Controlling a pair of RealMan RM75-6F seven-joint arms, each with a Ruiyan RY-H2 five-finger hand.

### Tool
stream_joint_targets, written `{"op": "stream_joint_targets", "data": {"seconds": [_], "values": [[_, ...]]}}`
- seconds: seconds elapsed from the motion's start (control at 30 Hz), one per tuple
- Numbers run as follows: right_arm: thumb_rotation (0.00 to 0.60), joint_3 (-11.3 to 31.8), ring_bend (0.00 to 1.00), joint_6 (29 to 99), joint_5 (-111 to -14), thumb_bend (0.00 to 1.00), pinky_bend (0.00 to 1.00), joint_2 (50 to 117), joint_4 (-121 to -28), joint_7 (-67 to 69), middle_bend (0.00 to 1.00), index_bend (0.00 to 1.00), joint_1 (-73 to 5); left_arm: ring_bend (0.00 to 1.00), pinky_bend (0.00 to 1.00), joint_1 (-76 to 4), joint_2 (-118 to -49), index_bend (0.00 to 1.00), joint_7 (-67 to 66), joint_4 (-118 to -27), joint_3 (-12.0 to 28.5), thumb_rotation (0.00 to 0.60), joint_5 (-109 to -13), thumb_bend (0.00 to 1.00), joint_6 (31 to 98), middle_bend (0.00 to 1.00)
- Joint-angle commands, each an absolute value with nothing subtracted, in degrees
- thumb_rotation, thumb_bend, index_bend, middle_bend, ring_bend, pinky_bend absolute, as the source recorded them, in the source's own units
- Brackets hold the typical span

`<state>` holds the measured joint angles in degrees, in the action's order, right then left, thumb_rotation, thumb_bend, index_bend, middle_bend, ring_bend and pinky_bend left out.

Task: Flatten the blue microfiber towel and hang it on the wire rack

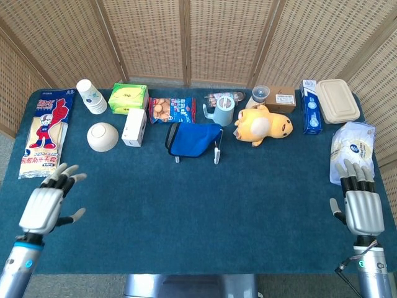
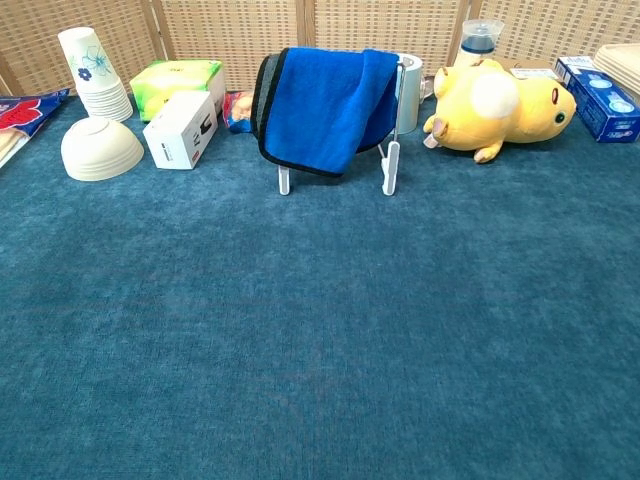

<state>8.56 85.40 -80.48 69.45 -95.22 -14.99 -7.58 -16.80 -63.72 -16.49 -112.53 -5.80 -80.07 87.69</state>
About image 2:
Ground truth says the wooden rattan folding screen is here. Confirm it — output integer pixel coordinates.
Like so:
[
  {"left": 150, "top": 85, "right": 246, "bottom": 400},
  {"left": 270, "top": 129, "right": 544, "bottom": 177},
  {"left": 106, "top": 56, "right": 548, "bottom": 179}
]
[{"left": 0, "top": 0, "right": 640, "bottom": 99}]

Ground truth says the blue biscuit bag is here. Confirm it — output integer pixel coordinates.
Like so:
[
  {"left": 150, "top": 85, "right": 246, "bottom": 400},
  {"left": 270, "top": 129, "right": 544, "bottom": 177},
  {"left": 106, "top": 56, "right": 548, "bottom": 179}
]
[{"left": 222, "top": 89, "right": 257, "bottom": 135}]

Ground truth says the grey and blue cloth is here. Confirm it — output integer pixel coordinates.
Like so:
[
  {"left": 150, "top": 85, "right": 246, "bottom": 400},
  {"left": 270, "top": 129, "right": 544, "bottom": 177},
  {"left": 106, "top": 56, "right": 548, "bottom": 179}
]
[{"left": 249, "top": 46, "right": 401, "bottom": 180}]

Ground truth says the blue and white carton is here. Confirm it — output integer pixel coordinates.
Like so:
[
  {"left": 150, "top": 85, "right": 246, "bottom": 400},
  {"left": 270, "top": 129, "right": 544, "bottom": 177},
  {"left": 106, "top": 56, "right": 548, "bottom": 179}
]
[{"left": 555, "top": 55, "right": 640, "bottom": 145}]

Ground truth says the small white carton box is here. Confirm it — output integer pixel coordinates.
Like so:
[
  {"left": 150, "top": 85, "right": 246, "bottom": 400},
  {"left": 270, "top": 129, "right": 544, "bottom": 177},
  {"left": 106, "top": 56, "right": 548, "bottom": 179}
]
[{"left": 142, "top": 90, "right": 219, "bottom": 171}]

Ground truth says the blue carpet table mat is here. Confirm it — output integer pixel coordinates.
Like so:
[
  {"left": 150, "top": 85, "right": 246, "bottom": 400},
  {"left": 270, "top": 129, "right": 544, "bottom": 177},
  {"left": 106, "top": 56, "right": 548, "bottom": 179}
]
[{"left": 0, "top": 87, "right": 640, "bottom": 480}]

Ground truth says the green tissue box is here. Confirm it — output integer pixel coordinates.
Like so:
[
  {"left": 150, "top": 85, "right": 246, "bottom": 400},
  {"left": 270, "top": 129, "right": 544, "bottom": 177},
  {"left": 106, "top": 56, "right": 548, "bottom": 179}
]
[{"left": 129, "top": 59, "right": 227, "bottom": 124}]

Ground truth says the beige upturned bowl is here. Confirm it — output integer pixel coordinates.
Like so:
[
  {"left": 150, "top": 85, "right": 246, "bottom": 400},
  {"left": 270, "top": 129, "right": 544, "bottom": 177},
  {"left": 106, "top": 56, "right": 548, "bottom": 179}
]
[{"left": 60, "top": 117, "right": 146, "bottom": 182}]

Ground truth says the clear lidded jar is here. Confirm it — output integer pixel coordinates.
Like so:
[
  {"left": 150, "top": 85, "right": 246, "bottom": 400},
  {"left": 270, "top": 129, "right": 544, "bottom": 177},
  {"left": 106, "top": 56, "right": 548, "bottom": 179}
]
[{"left": 452, "top": 18, "right": 505, "bottom": 69}]

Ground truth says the yellow plush toy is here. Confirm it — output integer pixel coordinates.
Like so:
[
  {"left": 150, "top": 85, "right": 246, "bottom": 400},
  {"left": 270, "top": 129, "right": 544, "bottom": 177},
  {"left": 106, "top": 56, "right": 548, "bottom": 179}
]
[{"left": 422, "top": 58, "right": 578, "bottom": 165}]

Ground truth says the metal wire stand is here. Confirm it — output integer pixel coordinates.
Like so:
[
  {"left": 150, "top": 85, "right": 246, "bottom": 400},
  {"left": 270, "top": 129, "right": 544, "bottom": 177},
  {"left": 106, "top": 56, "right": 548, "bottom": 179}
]
[{"left": 277, "top": 57, "right": 412, "bottom": 197}]

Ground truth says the stack of paper cups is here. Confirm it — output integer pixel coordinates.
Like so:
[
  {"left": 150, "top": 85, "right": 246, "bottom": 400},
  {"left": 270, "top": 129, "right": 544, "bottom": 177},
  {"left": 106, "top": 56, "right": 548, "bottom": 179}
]
[{"left": 57, "top": 26, "right": 135, "bottom": 124}]

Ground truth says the rubber gloves package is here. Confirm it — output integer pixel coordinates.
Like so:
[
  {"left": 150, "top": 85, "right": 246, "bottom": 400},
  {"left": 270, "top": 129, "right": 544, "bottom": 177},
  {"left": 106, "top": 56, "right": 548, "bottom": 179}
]
[{"left": 0, "top": 88, "right": 71, "bottom": 169}]

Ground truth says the light blue mug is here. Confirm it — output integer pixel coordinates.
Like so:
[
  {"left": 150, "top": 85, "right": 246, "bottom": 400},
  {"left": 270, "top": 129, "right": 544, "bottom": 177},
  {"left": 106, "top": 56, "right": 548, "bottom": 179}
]
[{"left": 394, "top": 53, "right": 424, "bottom": 136}]

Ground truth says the beige lidded food container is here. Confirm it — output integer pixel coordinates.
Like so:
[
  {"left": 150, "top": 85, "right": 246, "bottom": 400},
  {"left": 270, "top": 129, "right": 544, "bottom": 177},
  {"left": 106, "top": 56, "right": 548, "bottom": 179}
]
[{"left": 592, "top": 43, "right": 640, "bottom": 81}]

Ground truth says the brown cardboard box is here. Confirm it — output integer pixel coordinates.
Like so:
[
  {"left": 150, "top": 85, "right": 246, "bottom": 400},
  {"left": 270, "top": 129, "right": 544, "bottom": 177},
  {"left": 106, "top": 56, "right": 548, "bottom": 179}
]
[{"left": 497, "top": 58, "right": 561, "bottom": 81}]

